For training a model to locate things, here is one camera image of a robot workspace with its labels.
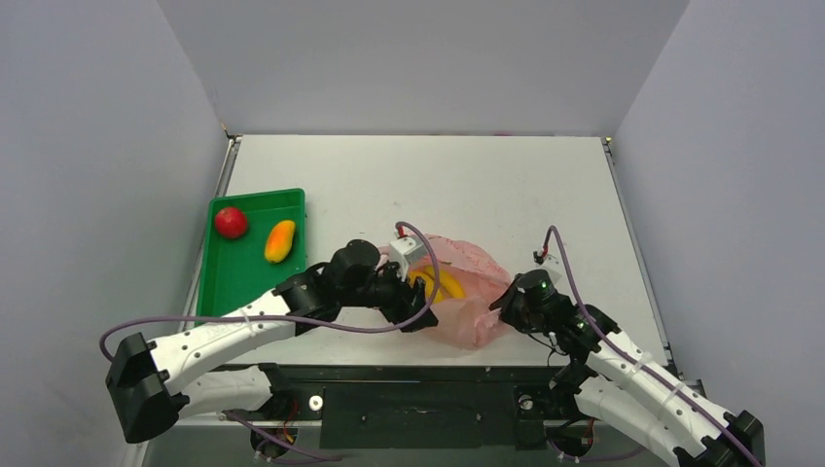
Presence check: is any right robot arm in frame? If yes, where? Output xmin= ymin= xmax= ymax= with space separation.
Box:
xmin=490 ymin=269 xmax=766 ymax=466

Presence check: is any yellow fake banana bunch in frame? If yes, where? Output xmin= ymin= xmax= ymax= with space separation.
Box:
xmin=408 ymin=265 xmax=466 ymax=304

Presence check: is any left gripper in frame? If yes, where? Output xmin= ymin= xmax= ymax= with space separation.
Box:
xmin=340 ymin=257 xmax=438 ymax=330

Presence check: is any orange fake fruit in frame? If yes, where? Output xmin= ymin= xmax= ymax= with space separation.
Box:
xmin=264 ymin=220 xmax=297 ymax=264

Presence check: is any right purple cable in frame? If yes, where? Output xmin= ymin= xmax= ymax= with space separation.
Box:
xmin=541 ymin=225 xmax=765 ymax=467

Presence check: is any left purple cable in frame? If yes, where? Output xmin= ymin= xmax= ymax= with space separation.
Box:
xmin=97 ymin=221 xmax=442 ymax=465

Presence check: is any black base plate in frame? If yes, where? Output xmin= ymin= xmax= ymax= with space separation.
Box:
xmin=161 ymin=364 xmax=679 ymax=451

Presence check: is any green plastic tray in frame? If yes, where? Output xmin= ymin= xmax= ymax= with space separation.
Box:
xmin=196 ymin=188 xmax=307 ymax=316

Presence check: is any purple cable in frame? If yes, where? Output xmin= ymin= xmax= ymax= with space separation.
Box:
xmin=97 ymin=221 xmax=442 ymax=465
xmin=541 ymin=225 xmax=765 ymax=467

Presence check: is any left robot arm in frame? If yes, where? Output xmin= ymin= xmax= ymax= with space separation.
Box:
xmin=105 ymin=236 xmax=438 ymax=444

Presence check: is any pink plastic bag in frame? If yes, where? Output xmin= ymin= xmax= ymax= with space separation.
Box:
xmin=377 ymin=233 xmax=514 ymax=351

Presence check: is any red fake apple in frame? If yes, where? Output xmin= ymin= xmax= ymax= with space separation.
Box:
xmin=213 ymin=206 xmax=248 ymax=239

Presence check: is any aluminium frame rail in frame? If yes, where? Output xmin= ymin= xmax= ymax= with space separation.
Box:
xmin=131 ymin=379 xmax=715 ymax=428

